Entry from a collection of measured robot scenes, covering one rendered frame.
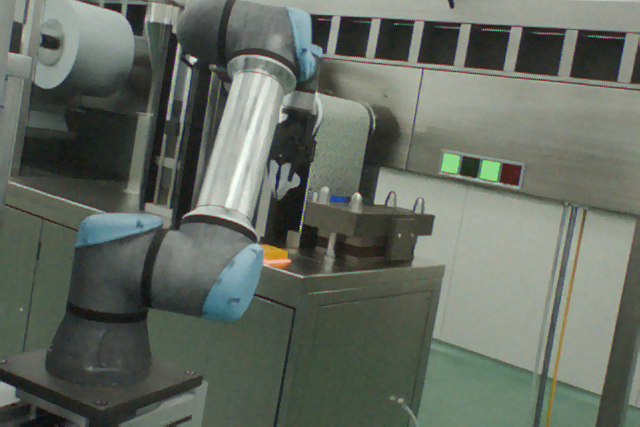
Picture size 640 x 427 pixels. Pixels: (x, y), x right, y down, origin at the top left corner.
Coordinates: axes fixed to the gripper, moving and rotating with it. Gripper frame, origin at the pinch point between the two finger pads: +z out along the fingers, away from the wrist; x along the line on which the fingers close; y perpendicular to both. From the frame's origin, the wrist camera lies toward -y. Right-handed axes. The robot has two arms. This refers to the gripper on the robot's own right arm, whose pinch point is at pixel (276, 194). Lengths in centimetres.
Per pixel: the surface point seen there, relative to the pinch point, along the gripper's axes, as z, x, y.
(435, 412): 105, 40, 187
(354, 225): 5.3, -9.9, 19.5
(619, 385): 36, -65, 72
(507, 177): -12, -31, 55
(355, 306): 23.9, -15.7, 17.2
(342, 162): -8.4, 9.7, 37.3
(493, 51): -46, -16, 64
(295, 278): 16.1, -14.2, -6.0
